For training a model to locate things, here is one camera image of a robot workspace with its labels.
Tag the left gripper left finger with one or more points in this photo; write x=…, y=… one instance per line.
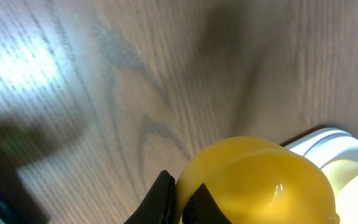
x=158, y=206

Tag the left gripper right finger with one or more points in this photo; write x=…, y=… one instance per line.
x=201, y=208

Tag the yellow measuring scoop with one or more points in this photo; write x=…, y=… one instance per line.
x=254, y=180

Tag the white digital kitchen scale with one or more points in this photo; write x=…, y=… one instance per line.
x=323, y=145

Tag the pale yellow bowl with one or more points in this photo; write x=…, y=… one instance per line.
x=343, y=177

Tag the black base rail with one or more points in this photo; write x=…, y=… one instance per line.
x=17, y=205

